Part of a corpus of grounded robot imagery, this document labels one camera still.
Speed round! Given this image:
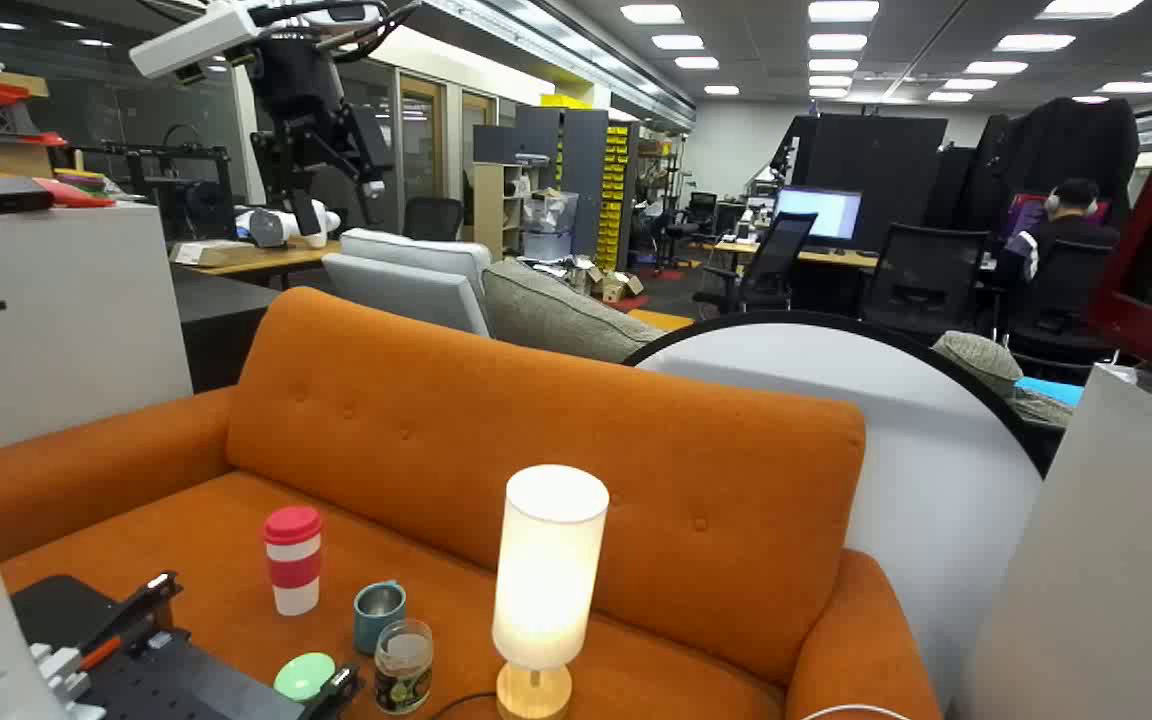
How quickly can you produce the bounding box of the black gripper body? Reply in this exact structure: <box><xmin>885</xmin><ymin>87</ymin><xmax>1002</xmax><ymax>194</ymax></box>
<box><xmin>253</xmin><ymin>32</ymin><xmax>369</xmax><ymax>189</ymax></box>

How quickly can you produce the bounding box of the green round lid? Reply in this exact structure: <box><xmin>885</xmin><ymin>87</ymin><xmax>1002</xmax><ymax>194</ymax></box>
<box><xmin>273</xmin><ymin>647</ymin><xmax>341</xmax><ymax>704</ymax></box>

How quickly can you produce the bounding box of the wooden desk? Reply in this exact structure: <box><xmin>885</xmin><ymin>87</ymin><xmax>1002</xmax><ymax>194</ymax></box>
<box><xmin>174</xmin><ymin>237</ymin><xmax>350</xmax><ymax>281</ymax></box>

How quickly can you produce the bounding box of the white padded chair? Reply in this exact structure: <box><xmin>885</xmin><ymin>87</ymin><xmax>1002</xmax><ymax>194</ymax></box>
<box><xmin>317</xmin><ymin>224</ymin><xmax>495</xmax><ymax>340</ymax></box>

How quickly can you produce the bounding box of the gray fabric sofa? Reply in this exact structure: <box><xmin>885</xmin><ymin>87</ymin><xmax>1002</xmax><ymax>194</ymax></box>
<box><xmin>476</xmin><ymin>258</ymin><xmax>670</xmax><ymax>368</ymax></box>

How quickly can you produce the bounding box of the yellow shelf rack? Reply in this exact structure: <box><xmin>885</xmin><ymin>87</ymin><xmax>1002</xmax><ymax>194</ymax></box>
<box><xmin>593</xmin><ymin>118</ymin><xmax>640</xmax><ymax>271</ymax></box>

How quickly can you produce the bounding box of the orange fabric sofa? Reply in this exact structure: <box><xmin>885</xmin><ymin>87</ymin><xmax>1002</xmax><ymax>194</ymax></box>
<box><xmin>0</xmin><ymin>285</ymin><xmax>950</xmax><ymax>720</ymax></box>

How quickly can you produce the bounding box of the red and white travel cup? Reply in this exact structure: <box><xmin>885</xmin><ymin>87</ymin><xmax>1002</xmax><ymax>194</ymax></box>
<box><xmin>259</xmin><ymin>505</ymin><xmax>328</xmax><ymax>620</ymax></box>

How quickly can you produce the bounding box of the black office chair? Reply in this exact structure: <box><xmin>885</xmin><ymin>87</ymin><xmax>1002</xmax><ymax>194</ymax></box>
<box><xmin>734</xmin><ymin>208</ymin><xmax>819</xmax><ymax>317</ymax></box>
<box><xmin>1008</xmin><ymin>234</ymin><xmax>1127</xmax><ymax>383</ymax></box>
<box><xmin>857</xmin><ymin>221</ymin><xmax>995</xmax><ymax>335</ymax></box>

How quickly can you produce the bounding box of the white shade table lamp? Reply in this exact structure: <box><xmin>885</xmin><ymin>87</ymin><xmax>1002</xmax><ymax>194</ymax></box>
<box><xmin>487</xmin><ymin>459</ymin><xmax>614</xmax><ymax>720</ymax></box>

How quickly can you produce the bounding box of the lit computer monitor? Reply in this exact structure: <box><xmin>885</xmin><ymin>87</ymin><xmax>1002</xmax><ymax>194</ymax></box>
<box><xmin>771</xmin><ymin>183</ymin><xmax>867</xmax><ymax>247</ymax></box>

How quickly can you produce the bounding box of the glass jar with label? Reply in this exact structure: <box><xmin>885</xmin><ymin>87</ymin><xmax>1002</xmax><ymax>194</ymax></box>
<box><xmin>371</xmin><ymin>615</ymin><xmax>441</xmax><ymax>717</ymax></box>

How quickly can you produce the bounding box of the black flat pad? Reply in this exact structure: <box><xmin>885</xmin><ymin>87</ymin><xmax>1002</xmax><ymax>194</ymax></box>
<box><xmin>10</xmin><ymin>571</ymin><xmax>182</xmax><ymax>657</ymax></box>

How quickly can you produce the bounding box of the black device on sofa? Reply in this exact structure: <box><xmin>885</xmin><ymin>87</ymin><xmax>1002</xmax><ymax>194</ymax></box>
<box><xmin>28</xmin><ymin>623</ymin><xmax>309</xmax><ymax>720</ymax></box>

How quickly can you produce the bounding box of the black partition panel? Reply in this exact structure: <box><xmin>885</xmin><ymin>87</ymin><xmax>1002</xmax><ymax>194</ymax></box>
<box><xmin>790</xmin><ymin>114</ymin><xmax>951</xmax><ymax>258</ymax></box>

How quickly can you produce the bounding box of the white round reflector panel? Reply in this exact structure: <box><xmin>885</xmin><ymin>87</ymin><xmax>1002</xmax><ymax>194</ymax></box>
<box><xmin>626</xmin><ymin>317</ymin><xmax>1048</xmax><ymax>714</ymax></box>

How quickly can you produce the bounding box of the seated person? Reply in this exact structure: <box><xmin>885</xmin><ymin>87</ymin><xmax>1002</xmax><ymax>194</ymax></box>
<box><xmin>1002</xmin><ymin>171</ymin><xmax>1121</xmax><ymax>294</ymax></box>

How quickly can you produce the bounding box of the white flat board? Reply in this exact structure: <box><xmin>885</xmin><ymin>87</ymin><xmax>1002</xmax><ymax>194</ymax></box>
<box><xmin>955</xmin><ymin>365</ymin><xmax>1152</xmax><ymax>720</ymax></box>

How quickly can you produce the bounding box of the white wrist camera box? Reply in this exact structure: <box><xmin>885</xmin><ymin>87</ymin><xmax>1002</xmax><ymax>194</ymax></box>
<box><xmin>125</xmin><ymin>0</ymin><xmax>270</xmax><ymax>82</ymax></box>

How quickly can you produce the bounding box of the black orange clamp handle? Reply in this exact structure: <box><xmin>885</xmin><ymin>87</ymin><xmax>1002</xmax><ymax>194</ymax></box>
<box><xmin>73</xmin><ymin>567</ymin><xmax>189</xmax><ymax>673</ymax></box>

